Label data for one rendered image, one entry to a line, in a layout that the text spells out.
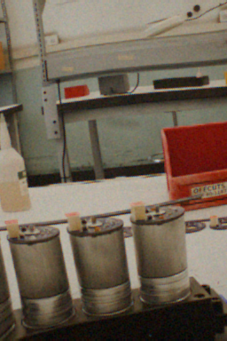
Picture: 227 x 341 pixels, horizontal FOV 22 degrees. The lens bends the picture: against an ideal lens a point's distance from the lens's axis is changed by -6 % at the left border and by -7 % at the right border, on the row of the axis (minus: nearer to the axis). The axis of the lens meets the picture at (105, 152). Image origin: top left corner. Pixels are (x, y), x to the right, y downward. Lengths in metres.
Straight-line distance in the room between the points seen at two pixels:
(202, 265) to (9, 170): 0.28
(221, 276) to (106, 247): 0.11
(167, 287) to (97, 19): 4.50
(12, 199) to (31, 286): 0.34
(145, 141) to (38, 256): 4.46
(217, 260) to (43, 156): 4.56
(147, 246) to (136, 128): 4.45
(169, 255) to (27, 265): 0.06
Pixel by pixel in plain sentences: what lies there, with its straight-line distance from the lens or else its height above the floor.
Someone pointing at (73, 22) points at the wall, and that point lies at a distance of 4.78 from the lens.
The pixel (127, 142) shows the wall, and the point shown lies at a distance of 4.72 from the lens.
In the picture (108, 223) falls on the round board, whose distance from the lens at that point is 0.26.
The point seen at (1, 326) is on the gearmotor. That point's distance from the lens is 0.26.
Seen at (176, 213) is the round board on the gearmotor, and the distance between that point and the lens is 0.26.
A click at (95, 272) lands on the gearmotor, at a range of 0.25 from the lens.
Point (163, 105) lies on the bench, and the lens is 2.57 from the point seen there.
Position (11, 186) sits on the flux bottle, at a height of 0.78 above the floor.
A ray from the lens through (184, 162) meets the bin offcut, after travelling 0.61.
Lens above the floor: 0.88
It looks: 8 degrees down
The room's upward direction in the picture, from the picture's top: 8 degrees counter-clockwise
